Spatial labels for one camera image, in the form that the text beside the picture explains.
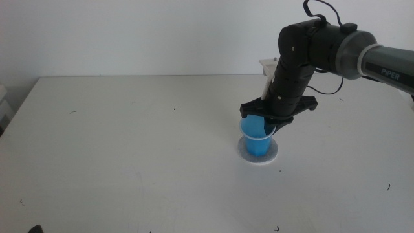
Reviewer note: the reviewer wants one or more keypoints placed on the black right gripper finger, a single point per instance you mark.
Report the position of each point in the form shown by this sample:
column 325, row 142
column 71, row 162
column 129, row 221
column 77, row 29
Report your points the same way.
column 283, row 124
column 269, row 127

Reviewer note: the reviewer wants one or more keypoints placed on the blue plastic cup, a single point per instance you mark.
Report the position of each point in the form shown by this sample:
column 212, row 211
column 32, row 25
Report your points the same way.
column 256, row 145

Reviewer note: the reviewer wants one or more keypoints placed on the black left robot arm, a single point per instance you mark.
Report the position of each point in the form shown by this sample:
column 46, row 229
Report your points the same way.
column 36, row 229

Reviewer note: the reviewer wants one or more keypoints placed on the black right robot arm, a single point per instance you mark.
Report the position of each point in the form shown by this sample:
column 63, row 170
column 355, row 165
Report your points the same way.
column 352, row 55

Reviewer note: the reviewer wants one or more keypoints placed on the grey round cup mat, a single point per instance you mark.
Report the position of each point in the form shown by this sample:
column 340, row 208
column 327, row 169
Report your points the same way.
column 274, row 151

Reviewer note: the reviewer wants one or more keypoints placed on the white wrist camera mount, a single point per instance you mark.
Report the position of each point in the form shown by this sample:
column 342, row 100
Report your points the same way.
column 268, row 69

